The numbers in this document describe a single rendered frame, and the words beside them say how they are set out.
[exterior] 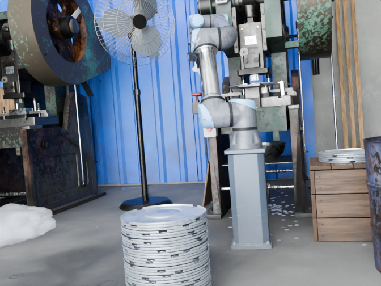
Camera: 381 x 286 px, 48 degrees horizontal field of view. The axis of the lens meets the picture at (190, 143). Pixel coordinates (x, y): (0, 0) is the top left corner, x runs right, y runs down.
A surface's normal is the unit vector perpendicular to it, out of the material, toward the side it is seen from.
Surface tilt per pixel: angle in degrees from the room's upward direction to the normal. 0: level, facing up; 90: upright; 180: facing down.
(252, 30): 90
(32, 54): 124
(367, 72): 90
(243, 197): 90
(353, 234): 90
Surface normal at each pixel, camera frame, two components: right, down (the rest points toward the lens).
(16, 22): -0.29, 0.15
